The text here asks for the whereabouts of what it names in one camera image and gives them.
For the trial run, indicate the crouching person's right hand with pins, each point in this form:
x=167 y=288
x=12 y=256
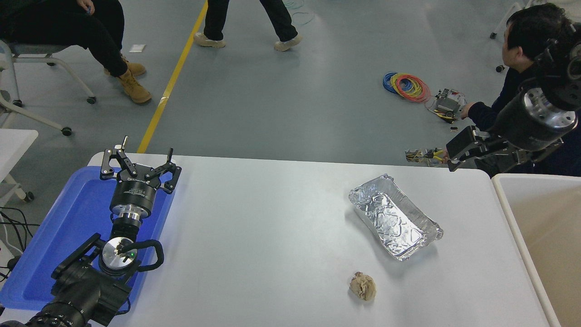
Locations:
x=467 y=111

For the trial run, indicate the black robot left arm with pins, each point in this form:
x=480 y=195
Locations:
x=77 y=290

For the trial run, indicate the large pale bin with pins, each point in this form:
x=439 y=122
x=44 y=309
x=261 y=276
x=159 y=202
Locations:
x=553 y=227

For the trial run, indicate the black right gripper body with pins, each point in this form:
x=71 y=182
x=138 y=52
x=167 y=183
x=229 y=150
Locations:
x=517 y=125

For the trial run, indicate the blue plastic tray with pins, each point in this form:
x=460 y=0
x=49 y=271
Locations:
x=68 y=213

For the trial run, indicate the white paper slip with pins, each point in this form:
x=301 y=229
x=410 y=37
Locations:
x=137 y=48

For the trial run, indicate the crumpled tan paper ball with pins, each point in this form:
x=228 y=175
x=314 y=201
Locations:
x=363 y=287

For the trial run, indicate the seated person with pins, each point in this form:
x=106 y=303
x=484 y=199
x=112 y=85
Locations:
x=81 y=32

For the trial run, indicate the walking person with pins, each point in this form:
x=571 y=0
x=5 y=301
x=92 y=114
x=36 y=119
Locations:
x=215 y=18

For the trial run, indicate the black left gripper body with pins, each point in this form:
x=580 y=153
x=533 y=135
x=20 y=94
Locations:
x=134 y=195

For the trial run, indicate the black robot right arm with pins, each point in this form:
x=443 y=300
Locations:
x=567 y=86

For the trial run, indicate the white wheeled chair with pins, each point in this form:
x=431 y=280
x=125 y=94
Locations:
x=508 y=16

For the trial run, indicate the rectangular foil tray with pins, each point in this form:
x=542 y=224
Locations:
x=392 y=218

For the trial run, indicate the grey wheeled chair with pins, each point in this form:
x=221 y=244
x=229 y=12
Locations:
x=32 y=119
x=41 y=48

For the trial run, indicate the seated person's left hand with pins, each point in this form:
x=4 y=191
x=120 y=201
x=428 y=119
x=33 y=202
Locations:
x=86 y=3

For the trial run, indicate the crouching person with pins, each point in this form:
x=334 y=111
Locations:
x=529 y=32

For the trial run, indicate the white side table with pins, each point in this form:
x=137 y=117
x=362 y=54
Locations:
x=13 y=143

